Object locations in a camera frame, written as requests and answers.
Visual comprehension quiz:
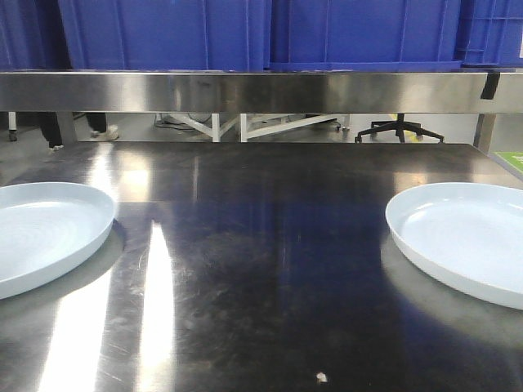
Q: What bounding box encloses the light blue plate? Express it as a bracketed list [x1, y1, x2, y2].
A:
[1, 182, 118, 299]
[385, 182, 522, 310]

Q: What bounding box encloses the steel shelf leg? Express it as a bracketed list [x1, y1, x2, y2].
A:
[472, 114, 497, 154]

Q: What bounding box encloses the black office chair base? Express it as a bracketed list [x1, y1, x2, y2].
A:
[355, 114, 445, 144]

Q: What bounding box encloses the right upper blue crate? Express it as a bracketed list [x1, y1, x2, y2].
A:
[270, 0, 461, 71]

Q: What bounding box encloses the blue crate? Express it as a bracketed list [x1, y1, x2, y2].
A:
[270, 0, 461, 71]
[454, 0, 522, 68]
[1, 0, 71, 70]
[58, 1, 272, 72]

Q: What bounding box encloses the left upper blue crate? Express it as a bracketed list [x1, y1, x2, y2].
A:
[58, 1, 272, 72]

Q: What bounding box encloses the green floor mat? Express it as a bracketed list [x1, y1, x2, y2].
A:
[495, 151, 523, 172]

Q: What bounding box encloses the black tape piece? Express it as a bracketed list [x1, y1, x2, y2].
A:
[481, 70, 500, 100]

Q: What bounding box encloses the far right blue crate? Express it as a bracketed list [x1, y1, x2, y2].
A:
[454, 0, 522, 68]

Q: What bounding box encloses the far left blue crate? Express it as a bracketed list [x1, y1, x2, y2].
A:
[1, 0, 71, 70]

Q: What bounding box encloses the white table frame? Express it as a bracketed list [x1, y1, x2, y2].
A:
[154, 113, 351, 142]

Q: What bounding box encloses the stainless steel shelf rail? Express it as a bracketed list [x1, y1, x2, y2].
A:
[1, 69, 522, 114]

